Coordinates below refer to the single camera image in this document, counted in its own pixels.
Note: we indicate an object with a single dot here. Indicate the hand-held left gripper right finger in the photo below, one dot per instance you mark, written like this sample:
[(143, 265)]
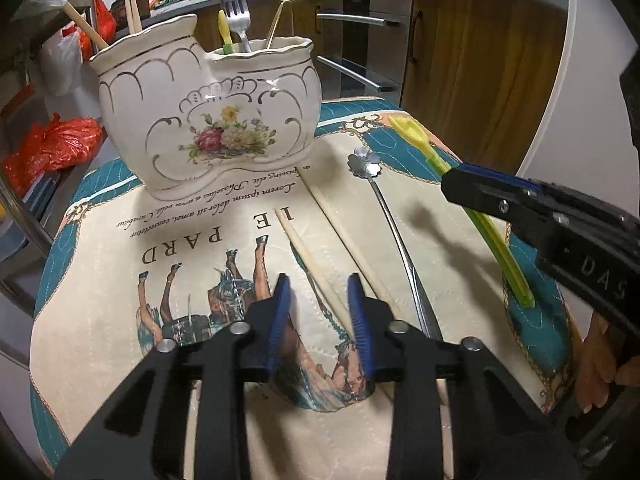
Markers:
[(357, 320)]

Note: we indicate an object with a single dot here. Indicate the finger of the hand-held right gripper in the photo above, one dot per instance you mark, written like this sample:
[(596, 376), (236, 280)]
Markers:
[(475, 190), (505, 176)]

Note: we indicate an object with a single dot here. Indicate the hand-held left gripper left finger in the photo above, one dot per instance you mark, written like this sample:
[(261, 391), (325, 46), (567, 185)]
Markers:
[(280, 320)]

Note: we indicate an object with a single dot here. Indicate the wooden chopstick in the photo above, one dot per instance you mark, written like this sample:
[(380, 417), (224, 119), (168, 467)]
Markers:
[(87, 25), (137, 14), (305, 255), (350, 250), (129, 15)]

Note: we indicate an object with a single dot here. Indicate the yellow-green plastic spoon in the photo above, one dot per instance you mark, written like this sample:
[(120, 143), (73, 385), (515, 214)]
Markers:
[(505, 260)]

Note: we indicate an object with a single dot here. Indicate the silver spoon with flower end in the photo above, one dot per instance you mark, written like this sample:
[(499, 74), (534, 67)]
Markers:
[(400, 245)]

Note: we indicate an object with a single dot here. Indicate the white floral ceramic utensil holder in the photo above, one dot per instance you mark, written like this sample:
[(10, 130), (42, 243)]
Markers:
[(165, 110)]

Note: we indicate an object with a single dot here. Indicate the silver fork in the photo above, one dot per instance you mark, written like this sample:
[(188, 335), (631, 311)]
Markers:
[(239, 22)]

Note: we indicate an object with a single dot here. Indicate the yellow plastic sealing clip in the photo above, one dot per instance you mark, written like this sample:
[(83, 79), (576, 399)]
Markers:
[(225, 32)]

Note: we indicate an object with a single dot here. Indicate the person's right hand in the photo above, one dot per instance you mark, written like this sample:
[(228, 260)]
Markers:
[(595, 360)]

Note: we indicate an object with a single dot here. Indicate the wooden side cabinet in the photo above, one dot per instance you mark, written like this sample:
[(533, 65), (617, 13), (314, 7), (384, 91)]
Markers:
[(480, 75)]

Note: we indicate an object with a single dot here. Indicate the printed quilted table mat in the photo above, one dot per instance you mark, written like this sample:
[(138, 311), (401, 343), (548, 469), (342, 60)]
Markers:
[(175, 220)]

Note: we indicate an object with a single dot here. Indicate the stack of blue boxes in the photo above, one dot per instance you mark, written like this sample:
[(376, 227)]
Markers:
[(35, 195)]

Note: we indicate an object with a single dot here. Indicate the crumpled red plastic bag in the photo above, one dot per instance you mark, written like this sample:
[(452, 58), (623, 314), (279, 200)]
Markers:
[(50, 145)]

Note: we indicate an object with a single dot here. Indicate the white plastic bag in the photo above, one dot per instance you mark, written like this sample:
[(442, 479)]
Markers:
[(62, 65)]

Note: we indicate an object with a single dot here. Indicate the dark red rice cooker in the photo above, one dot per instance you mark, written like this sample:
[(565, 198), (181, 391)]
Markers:
[(120, 10)]

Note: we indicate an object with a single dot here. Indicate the hanging red plastic bag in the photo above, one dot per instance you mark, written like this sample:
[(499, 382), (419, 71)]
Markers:
[(100, 15)]

